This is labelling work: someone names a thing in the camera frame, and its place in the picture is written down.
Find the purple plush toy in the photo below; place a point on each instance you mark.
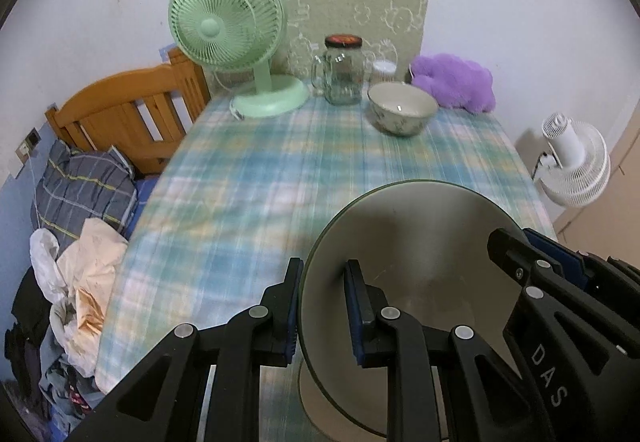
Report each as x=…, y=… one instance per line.
x=455, y=82

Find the dark clothes pile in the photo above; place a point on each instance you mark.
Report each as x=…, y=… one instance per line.
x=30, y=322

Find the wall outlet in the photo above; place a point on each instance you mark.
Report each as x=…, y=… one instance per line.
x=29, y=145

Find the blue wall sticker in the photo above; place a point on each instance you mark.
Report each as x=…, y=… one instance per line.
x=166, y=53

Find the white desk fan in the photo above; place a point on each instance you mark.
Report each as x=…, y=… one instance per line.
x=575, y=162

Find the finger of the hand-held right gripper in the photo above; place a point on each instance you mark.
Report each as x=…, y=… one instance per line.
x=560, y=252
x=520, y=257

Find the wooden bed headboard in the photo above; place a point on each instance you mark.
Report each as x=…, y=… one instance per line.
x=115, y=107

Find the beige patterned wall mat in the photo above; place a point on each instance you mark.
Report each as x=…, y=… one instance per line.
x=340, y=2

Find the green floral bowl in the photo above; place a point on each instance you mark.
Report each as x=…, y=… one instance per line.
x=402, y=110

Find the plaid tablecloth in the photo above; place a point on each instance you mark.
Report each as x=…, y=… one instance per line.
x=240, y=182

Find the wide grey rimmed bowl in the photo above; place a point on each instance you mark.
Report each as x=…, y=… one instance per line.
x=425, y=247

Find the green desk fan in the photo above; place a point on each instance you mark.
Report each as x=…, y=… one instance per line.
x=220, y=27

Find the white plastic bag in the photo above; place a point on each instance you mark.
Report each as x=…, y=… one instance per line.
x=42, y=257

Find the cotton swab container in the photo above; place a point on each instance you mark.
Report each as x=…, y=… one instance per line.
x=384, y=71

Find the beige crumpled cloth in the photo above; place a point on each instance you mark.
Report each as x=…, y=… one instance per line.
x=95, y=262

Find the glass jar with lid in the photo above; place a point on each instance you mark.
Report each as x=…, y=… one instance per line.
x=342, y=72

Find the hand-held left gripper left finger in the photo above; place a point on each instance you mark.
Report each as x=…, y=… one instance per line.
x=292, y=312

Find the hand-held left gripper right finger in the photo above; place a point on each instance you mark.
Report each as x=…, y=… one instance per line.
x=356, y=312

